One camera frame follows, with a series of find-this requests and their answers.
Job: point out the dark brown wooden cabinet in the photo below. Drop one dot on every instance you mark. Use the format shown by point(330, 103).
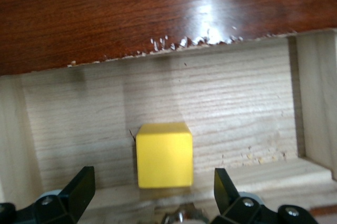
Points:
point(105, 11)

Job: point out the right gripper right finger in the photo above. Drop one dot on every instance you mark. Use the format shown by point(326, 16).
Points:
point(231, 208)

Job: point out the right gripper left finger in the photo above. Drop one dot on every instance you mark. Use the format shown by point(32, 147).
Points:
point(71, 203)

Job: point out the yellow wooden block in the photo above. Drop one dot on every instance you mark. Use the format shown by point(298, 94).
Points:
point(164, 158)

